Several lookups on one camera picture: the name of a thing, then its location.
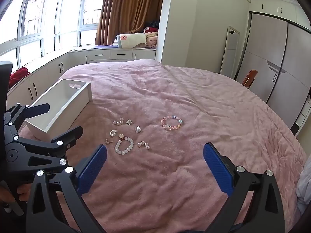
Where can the person's left hand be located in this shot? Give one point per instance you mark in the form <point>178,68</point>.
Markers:
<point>23,194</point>

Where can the silver hoop earring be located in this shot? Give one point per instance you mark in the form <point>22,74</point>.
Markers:
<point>113,133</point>

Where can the pile of clothes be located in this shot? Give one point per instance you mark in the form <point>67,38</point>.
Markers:
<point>151,37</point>

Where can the white rectangular storage box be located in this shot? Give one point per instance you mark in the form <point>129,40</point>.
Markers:
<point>60,102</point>

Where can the white window seat cabinets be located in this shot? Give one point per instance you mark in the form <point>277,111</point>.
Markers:
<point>73,60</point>

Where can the brown curtain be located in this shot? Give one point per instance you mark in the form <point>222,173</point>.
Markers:
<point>126,9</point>

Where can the silver heart earring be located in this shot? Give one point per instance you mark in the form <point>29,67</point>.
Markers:
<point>138,129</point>

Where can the white open shelf unit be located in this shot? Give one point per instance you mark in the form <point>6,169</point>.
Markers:
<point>302,119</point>

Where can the bay window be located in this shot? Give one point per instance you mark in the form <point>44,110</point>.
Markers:
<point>48,17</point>

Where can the folded cream flower blanket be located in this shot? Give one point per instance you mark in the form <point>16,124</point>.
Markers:
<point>131,40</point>

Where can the orange chair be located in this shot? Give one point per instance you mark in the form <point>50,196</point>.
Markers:
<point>250,77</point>

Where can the flower stud earring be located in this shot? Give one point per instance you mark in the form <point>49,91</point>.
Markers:
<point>128,121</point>

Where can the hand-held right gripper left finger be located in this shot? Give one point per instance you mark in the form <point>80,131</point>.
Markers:
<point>92,167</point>

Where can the red cloth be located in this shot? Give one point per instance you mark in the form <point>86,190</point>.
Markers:
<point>19,76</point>

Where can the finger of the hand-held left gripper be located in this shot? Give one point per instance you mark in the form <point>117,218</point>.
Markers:
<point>70,136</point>
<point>36,110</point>

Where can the white sheer cloth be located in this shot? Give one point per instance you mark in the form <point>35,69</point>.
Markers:
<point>305,189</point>

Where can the white framed mirror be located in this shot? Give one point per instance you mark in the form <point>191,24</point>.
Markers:
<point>229,51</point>

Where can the pink bed blanket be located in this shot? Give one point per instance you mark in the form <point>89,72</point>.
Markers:
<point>170,97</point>

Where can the white overhead cabinets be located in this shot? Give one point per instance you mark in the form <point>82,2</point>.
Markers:
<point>274,7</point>

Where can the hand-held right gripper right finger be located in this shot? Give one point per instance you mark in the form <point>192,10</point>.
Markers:
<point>218,170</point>

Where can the small shell earring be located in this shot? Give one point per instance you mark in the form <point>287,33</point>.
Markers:
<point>108,140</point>

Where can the purple window seat cushion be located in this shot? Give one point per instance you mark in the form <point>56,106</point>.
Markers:
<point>107,46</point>

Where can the pearl earrings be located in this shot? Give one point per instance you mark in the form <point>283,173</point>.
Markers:
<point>117,122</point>
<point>143,145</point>

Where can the grey sliding door wardrobe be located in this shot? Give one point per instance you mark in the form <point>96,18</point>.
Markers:
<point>279,65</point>

